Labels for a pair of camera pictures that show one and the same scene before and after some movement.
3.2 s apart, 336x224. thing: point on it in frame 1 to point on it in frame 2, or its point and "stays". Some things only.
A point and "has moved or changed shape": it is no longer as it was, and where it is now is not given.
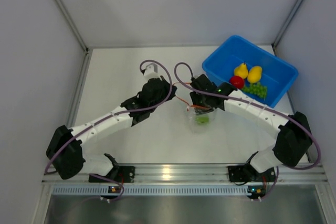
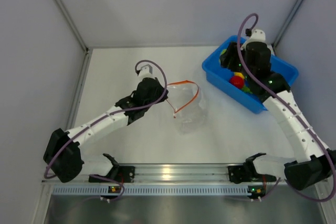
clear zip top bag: [201, 124] has moved or changed shape
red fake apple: [237, 81] stays
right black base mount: [240, 173] stays
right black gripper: [199, 109] to [232, 51]
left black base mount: [122, 174] stays
